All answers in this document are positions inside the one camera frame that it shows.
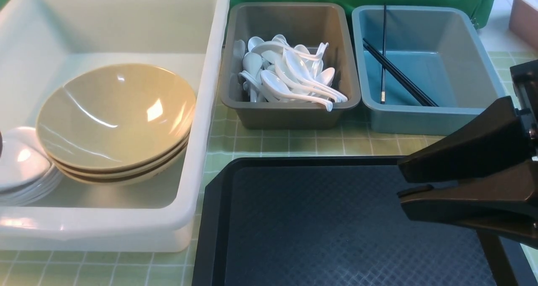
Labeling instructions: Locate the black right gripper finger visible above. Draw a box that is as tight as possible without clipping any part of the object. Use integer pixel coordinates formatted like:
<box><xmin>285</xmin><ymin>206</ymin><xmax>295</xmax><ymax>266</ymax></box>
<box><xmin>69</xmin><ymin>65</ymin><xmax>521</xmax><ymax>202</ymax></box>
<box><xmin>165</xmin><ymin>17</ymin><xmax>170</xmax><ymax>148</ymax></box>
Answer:
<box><xmin>398</xmin><ymin>96</ymin><xmax>536</xmax><ymax>183</ymax></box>
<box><xmin>398</xmin><ymin>160</ymin><xmax>537</xmax><ymax>286</ymax></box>

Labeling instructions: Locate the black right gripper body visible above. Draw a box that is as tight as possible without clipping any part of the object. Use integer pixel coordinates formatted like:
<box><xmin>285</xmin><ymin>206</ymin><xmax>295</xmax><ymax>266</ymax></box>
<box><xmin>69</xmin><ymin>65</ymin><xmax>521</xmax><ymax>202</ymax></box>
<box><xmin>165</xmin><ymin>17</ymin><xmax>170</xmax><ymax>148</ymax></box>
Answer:
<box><xmin>509</xmin><ymin>60</ymin><xmax>538</xmax><ymax>160</ymax></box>

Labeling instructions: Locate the black chopstick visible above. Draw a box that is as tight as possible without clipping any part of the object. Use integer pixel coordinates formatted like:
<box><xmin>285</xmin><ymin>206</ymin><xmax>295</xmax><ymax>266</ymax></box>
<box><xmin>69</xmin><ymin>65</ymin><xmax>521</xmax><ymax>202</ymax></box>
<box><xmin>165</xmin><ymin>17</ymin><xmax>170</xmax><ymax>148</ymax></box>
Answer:
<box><xmin>362</xmin><ymin>44</ymin><xmax>431</xmax><ymax>108</ymax></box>
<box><xmin>362</xmin><ymin>38</ymin><xmax>438</xmax><ymax>108</ymax></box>
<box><xmin>380</xmin><ymin>3</ymin><xmax>388</xmax><ymax>104</ymax></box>

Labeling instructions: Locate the tan noodle bowl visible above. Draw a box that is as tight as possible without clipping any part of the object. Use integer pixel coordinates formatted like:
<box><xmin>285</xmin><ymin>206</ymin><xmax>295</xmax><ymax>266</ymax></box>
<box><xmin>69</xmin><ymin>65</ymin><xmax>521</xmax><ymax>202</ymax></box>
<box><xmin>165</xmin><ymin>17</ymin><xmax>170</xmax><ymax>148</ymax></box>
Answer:
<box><xmin>50</xmin><ymin>132</ymin><xmax>190</xmax><ymax>184</ymax></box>
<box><xmin>61</xmin><ymin>145</ymin><xmax>190</xmax><ymax>186</ymax></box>
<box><xmin>35</xmin><ymin>64</ymin><xmax>196</xmax><ymax>172</ymax></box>

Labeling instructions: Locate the white square dish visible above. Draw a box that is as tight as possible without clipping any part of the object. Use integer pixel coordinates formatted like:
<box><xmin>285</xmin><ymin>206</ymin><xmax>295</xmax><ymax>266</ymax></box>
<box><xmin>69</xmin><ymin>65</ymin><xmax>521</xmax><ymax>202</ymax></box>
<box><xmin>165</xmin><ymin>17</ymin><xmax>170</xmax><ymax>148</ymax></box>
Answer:
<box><xmin>0</xmin><ymin>126</ymin><xmax>53</xmax><ymax>191</ymax></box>

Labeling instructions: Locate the tan noodle bowl in bin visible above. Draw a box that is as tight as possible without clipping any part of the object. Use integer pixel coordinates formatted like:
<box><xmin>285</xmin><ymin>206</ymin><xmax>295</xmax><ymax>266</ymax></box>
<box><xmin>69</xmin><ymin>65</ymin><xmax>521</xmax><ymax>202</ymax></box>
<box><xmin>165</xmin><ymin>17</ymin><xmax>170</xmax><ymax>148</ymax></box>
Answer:
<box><xmin>50</xmin><ymin>132</ymin><xmax>190</xmax><ymax>184</ymax></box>

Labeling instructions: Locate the pink plastic bin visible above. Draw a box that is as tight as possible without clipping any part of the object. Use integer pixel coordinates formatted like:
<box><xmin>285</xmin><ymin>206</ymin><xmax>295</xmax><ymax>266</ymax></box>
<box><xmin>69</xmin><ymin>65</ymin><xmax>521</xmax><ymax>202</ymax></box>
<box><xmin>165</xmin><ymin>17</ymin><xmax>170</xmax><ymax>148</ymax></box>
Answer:
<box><xmin>509</xmin><ymin>0</ymin><xmax>538</xmax><ymax>50</ymax></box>

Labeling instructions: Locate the blue plastic bin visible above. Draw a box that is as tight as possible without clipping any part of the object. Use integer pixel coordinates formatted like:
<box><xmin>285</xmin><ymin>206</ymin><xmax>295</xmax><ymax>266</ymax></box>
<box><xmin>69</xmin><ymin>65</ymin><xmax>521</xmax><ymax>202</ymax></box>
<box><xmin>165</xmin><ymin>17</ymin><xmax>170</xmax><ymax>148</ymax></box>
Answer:
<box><xmin>352</xmin><ymin>5</ymin><xmax>506</xmax><ymax>136</ymax></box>

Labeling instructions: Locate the white spoon in pile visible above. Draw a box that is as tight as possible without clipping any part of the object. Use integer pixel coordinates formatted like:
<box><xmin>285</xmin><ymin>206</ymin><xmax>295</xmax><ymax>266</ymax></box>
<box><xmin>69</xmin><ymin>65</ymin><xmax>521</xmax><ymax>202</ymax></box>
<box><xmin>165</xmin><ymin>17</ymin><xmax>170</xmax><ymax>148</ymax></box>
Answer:
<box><xmin>283</xmin><ymin>50</ymin><xmax>348</xmax><ymax>102</ymax></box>

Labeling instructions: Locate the grey plastic bin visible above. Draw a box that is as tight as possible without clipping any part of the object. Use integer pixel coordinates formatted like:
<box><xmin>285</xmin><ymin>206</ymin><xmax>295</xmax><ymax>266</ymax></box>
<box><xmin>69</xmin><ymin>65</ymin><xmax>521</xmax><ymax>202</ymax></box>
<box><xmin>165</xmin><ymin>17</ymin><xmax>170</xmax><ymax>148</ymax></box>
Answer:
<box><xmin>219</xmin><ymin>2</ymin><xmax>361</xmax><ymax>130</ymax></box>

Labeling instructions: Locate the white spoon front of pile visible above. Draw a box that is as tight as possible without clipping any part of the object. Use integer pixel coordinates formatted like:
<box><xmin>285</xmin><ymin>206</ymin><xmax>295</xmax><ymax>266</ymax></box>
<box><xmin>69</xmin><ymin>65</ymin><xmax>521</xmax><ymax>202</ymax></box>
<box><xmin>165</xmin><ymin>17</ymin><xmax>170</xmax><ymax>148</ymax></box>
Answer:
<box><xmin>261</xmin><ymin>70</ymin><xmax>334</xmax><ymax>112</ymax></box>

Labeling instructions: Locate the black serving tray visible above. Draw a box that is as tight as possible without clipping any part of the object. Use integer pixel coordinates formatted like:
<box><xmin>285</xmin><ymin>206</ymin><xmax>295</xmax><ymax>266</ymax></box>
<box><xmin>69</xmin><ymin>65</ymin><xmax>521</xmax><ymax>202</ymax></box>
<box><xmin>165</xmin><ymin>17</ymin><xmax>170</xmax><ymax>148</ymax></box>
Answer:
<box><xmin>192</xmin><ymin>157</ymin><xmax>537</xmax><ymax>286</ymax></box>

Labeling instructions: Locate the white dish in bin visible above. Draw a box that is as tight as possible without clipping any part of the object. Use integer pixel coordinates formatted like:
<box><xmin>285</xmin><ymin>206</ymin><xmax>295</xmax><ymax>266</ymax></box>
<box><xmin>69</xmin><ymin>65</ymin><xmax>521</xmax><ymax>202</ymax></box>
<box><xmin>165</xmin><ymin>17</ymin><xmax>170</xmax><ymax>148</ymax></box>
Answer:
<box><xmin>0</xmin><ymin>165</ymin><xmax>63</xmax><ymax>206</ymax></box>

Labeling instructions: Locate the large white plastic bin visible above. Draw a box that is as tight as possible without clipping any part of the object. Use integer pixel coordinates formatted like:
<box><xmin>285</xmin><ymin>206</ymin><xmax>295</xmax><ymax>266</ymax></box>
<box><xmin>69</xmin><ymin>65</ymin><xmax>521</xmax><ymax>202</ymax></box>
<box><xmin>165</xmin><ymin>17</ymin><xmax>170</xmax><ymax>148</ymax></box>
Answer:
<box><xmin>1</xmin><ymin>0</ymin><xmax>229</xmax><ymax>252</ymax></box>

